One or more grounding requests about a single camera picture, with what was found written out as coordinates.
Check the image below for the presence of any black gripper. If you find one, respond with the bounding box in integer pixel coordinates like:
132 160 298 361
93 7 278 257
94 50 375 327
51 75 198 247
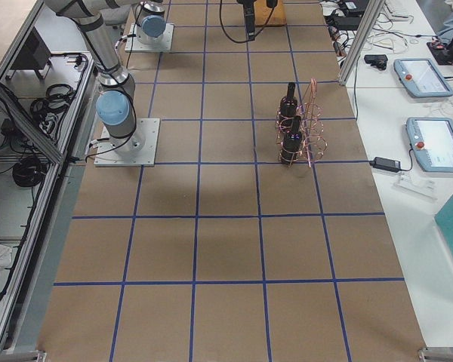
236 0 278 41

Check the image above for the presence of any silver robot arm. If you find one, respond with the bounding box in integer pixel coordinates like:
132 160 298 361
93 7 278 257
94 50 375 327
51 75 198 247
45 1 167 160
134 1 166 44

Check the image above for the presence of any dark wine bottle rear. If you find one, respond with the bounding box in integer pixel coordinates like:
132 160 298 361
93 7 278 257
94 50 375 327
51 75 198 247
279 82 297 130

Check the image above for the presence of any dark wine bottle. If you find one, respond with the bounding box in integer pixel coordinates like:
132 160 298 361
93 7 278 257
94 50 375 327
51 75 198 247
279 82 297 130
280 115 303 164

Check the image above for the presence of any dark wine bottle middle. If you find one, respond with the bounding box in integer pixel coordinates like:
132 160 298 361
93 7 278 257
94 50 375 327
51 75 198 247
280 115 303 164

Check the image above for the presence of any black handheld device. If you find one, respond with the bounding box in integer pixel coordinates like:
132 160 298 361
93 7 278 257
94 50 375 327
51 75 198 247
364 54 388 71

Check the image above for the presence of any far teach pendant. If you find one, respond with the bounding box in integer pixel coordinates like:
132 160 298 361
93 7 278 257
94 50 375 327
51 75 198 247
393 58 453 98

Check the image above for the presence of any teach pendant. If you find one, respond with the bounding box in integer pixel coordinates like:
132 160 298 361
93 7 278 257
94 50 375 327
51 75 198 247
393 58 453 98
405 117 453 173

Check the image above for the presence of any black power adapter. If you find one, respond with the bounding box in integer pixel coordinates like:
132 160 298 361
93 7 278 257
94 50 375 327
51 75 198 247
369 157 401 173

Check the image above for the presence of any clear acrylic holder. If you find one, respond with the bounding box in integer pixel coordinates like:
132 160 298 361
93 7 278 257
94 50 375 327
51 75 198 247
393 171 437 201

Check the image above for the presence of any near teach pendant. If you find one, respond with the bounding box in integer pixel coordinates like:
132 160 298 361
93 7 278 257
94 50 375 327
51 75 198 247
405 117 453 173

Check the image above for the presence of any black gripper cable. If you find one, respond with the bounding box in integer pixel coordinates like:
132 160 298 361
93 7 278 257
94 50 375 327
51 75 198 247
218 0 276 43

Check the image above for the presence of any copper wire bottle basket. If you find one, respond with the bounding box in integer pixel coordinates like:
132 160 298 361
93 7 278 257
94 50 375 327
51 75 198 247
274 78 328 168

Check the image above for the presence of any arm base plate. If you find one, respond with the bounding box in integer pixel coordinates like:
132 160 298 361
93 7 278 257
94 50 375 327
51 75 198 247
94 118 160 167
125 23 174 53

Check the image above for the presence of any aluminium frame post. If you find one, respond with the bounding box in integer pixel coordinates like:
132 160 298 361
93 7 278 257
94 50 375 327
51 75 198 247
337 0 384 86

